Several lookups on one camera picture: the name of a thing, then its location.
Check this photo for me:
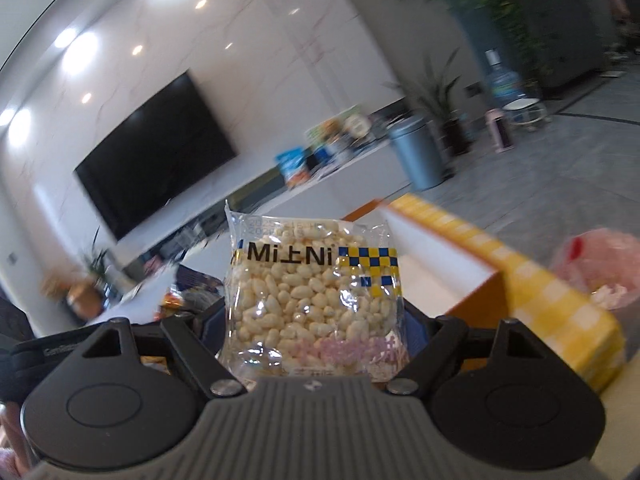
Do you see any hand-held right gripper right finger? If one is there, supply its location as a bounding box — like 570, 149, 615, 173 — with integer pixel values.
387, 302, 546, 395

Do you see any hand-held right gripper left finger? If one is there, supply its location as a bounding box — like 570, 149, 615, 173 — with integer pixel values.
80, 301, 248, 397

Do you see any orange cardboard box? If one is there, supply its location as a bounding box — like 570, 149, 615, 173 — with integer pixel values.
342, 198, 506, 331

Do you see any clear puffed rice snack packet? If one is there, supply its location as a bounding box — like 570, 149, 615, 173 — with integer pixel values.
216, 200, 411, 378

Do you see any person's left forearm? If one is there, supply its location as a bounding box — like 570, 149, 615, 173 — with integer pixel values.
0, 402, 33, 480

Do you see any orange snack packet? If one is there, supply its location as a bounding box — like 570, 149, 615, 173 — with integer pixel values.
159, 287, 188, 310

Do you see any dark blue snack packet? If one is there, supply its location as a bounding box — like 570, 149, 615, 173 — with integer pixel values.
176, 264, 224, 295

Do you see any small potted plant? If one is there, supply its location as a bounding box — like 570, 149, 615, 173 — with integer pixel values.
65, 227, 113, 321

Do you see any yellow checked tablecloth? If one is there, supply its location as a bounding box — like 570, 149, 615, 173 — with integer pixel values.
387, 192, 627, 396

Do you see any grey-blue round trash bin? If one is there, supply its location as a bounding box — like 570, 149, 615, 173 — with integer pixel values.
387, 115, 446, 191

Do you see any blue snack bag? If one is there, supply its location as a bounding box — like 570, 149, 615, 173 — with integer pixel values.
276, 147, 309, 189

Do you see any white television cabinet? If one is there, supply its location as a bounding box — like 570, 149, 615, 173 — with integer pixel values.
112, 137, 401, 281

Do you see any pink stool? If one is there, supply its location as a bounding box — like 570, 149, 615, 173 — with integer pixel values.
485, 108, 516, 153

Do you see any green picture book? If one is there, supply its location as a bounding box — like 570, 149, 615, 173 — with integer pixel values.
305, 105, 363, 147

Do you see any tall potted plant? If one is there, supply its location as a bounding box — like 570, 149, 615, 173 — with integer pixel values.
385, 50, 473, 157

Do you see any white round stool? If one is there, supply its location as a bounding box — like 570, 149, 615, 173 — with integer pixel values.
502, 97, 551, 128

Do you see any large blue water bottle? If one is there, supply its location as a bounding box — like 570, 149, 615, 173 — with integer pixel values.
482, 50, 527, 111

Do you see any grey sideboard cabinet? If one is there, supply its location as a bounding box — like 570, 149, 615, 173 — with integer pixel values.
515, 0, 621, 91

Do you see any green climbing plant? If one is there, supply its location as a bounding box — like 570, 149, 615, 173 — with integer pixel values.
465, 0, 556, 86

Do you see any black wall television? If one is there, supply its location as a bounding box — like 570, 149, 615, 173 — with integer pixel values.
74, 72, 237, 241

